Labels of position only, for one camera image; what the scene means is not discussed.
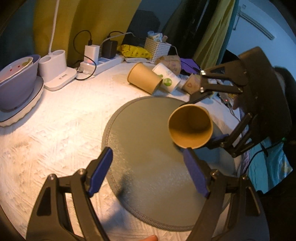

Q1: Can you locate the floral brown paper cup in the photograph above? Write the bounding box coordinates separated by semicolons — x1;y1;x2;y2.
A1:
127;63;162;95

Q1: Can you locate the brown floral cup near mat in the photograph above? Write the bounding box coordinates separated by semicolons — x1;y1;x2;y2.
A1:
182;73;201;95

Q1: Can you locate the white green-logo paper cup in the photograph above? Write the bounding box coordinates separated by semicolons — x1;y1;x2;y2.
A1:
152;63;181;93

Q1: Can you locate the brown paper cup by basket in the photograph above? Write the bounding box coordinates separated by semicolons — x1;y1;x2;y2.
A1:
156;55;181;75

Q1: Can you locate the purple cloth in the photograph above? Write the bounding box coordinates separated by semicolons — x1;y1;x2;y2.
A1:
180;58;201;74

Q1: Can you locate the white plastic basket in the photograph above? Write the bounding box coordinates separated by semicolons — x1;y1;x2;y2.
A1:
144;38;171;64

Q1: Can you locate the grey round placemat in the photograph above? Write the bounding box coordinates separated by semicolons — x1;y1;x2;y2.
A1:
101;96;242;232

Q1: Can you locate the yellow snack packet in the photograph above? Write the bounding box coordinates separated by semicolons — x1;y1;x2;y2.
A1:
117;44;152;59

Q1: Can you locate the white power strip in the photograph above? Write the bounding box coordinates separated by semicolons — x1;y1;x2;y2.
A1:
78;54;124;75

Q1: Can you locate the black power adapter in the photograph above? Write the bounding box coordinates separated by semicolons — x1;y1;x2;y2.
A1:
102;40;118;59

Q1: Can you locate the white fluted plate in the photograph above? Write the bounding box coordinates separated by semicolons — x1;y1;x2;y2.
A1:
0;75;45;128

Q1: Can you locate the white charger adapter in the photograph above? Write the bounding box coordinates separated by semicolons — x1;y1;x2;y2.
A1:
84;45;100;64

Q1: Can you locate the purple bowl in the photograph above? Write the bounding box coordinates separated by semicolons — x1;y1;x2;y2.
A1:
1;54;41;111

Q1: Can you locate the yellow curtain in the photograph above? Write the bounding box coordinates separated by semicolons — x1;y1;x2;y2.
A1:
32;1;238;68

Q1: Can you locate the white desk lamp base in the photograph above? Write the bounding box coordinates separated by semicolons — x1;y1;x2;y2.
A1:
38;1;77;91

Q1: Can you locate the white wall air conditioner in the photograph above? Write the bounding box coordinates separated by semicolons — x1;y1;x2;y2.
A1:
233;4;275;40

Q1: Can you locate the white cable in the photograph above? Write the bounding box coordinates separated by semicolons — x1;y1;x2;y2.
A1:
99;32;135;47

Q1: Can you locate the black cable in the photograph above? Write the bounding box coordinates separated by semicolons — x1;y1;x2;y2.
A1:
73;29;97;81

